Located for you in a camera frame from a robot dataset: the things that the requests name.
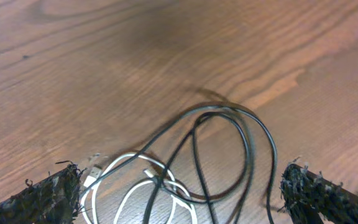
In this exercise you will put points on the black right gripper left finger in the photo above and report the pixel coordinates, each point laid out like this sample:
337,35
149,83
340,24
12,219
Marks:
56,199

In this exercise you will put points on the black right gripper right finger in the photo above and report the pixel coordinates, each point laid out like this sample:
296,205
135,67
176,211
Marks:
310,198

